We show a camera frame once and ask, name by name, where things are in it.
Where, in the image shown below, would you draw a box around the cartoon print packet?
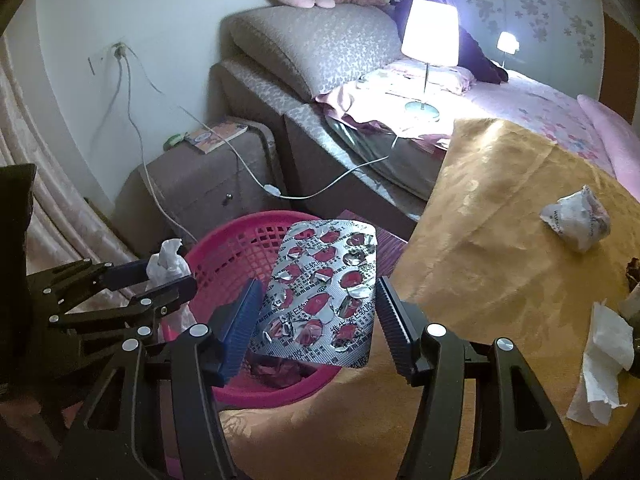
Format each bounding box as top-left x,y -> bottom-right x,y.
540,186 -> 612,253

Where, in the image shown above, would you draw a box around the white tissue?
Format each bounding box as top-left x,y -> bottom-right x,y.
145,238 -> 196,333
566,300 -> 635,427

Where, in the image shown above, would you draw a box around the white lamp cable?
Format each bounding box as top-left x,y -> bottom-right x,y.
125,45 -> 401,200

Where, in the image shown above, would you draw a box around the grey upholstered bed frame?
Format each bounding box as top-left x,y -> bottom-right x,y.
207,57 -> 436,226

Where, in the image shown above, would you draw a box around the white shade table lamp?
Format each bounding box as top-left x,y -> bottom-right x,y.
401,0 -> 460,122

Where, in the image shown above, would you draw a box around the brown wooden door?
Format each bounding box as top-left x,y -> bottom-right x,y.
602,10 -> 640,126

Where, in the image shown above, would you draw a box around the large pink pillow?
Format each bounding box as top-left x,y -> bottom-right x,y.
577,94 -> 640,186

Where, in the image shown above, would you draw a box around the silver foil blister pack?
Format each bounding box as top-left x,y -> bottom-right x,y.
249,217 -> 378,368

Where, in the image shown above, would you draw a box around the yellow patterned blanket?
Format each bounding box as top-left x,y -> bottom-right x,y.
220,117 -> 640,480

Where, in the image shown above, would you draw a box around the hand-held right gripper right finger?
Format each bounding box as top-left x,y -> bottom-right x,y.
375,276 -> 583,480

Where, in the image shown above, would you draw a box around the white wall socket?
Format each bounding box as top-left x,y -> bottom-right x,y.
87,42 -> 128,76

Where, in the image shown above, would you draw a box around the pink patterned curtain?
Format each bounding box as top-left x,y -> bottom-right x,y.
0,35 -> 141,271

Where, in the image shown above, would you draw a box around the floral sliding door wardrobe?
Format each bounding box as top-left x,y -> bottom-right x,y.
445,0 -> 608,98

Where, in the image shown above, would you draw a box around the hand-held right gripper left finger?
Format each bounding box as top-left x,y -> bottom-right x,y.
57,277 -> 266,480

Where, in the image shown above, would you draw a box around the grey mattress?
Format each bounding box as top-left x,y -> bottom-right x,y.
325,115 -> 441,201

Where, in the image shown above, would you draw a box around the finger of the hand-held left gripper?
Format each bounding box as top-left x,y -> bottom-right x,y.
47,275 -> 198,356
27,258 -> 151,311

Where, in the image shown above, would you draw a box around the small pink pillow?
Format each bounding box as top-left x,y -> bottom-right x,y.
387,58 -> 476,95

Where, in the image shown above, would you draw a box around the dark purple clothing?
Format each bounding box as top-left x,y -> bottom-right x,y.
395,0 -> 510,85

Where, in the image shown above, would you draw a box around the pink plastic mesh basket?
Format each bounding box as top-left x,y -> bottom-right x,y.
159,210 -> 351,409

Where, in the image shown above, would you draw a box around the pink cover book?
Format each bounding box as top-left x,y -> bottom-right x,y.
184,122 -> 249,155

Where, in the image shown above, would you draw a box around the pink floral bedsheet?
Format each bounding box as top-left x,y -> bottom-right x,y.
450,67 -> 621,176

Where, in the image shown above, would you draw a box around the brown nightstand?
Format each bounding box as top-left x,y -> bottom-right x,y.
114,117 -> 288,261

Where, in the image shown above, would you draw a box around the dark wrapper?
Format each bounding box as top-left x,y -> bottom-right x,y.
617,257 -> 640,356

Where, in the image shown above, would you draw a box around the white charger cable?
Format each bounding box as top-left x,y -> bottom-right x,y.
117,52 -> 198,243

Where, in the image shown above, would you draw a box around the pink satin sheet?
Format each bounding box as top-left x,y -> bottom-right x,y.
314,80 -> 453,153

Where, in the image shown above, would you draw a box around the grey patterned headboard cushion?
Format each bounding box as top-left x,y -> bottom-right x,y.
229,5 -> 403,106

